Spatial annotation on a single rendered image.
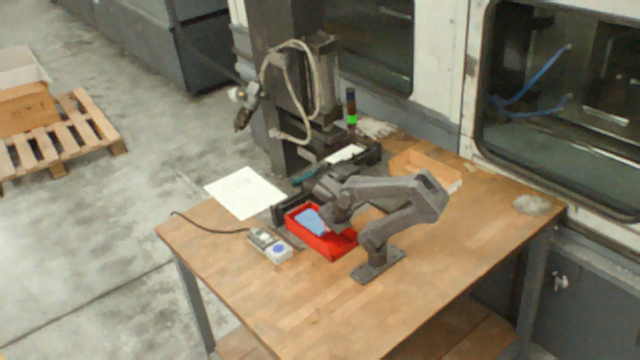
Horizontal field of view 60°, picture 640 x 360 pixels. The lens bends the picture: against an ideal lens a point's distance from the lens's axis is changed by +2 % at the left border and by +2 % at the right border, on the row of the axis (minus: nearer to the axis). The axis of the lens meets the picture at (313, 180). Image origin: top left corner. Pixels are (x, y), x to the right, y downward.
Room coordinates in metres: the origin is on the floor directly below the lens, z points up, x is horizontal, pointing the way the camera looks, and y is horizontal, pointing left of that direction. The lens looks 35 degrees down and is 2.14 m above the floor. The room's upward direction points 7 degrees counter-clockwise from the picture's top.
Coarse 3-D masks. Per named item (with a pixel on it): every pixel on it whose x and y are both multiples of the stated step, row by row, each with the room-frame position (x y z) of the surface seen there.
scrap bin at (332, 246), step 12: (312, 204) 1.55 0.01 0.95; (288, 216) 1.50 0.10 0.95; (288, 228) 1.48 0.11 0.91; (300, 228) 1.42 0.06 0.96; (348, 228) 1.40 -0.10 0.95; (312, 240) 1.37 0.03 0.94; (324, 240) 1.41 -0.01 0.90; (336, 240) 1.40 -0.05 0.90; (348, 240) 1.39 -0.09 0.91; (324, 252) 1.32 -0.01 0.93; (336, 252) 1.31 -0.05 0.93
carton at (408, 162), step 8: (408, 152) 1.81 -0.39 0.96; (416, 152) 1.79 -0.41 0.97; (392, 160) 1.76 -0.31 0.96; (400, 160) 1.79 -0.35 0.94; (408, 160) 1.81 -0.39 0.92; (416, 160) 1.79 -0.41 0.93; (424, 160) 1.75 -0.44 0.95; (432, 160) 1.72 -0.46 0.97; (392, 168) 1.74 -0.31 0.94; (400, 168) 1.70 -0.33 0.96; (408, 168) 1.78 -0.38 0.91; (416, 168) 1.77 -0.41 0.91; (432, 168) 1.72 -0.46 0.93; (440, 168) 1.69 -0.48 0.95; (448, 168) 1.66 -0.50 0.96; (440, 176) 1.69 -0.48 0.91; (448, 176) 1.66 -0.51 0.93; (456, 176) 1.63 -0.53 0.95; (448, 184) 1.64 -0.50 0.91; (456, 184) 1.61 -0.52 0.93; (448, 192) 1.58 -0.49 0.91
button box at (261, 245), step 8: (184, 216) 1.63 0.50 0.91; (224, 232) 1.51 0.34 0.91; (232, 232) 1.51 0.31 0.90; (248, 232) 1.46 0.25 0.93; (264, 232) 1.45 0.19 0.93; (248, 240) 1.45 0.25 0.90; (256, 240) 1.42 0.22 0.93; (264, 240) 1.41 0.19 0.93; (272, 240) 1.41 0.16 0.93; (264, 248) 1.38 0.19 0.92
